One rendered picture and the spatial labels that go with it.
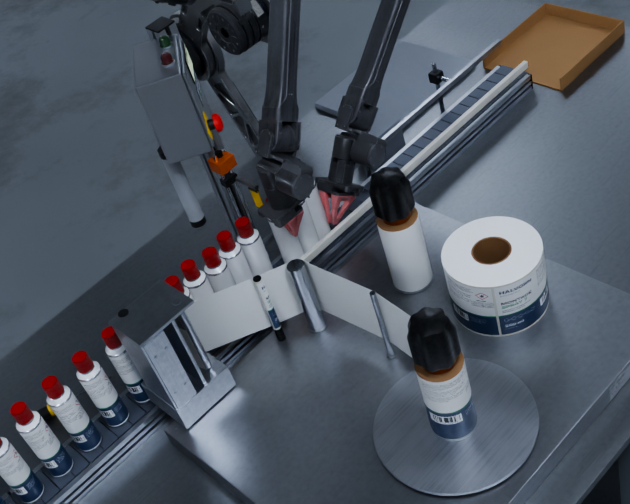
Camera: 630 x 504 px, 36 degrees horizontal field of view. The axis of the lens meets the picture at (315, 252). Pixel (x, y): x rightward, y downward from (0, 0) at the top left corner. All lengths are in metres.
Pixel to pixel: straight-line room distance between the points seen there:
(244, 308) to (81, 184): 2.51
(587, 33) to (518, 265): 1.12
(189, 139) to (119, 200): 2.32
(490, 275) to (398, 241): 0.21
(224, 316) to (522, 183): 0.82
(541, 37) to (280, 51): 1.11
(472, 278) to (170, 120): 0.66
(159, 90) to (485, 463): 0.92
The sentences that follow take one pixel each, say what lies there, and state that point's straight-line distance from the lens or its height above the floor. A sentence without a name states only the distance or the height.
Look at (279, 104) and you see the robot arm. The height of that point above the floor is 1.32.
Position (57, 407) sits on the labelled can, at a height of 1.04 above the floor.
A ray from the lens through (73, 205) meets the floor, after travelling 4.34.
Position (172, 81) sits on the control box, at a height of 1.46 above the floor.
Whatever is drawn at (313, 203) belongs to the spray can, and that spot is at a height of 1.00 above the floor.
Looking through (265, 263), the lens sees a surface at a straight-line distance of 2.14.
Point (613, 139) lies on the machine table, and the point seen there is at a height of 0.83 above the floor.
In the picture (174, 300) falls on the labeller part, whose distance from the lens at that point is 1.87.
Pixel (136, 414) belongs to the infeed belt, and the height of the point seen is 0.88.
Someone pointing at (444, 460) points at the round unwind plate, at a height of 0.89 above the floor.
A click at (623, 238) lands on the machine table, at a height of 0.83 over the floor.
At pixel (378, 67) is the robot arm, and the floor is 1.20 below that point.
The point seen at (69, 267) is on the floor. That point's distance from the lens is 4.02.
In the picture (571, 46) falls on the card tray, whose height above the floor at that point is 0.83.
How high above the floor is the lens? 2.36
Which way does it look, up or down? 41 degrees down
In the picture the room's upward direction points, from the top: 19 degrees counter-clockwise
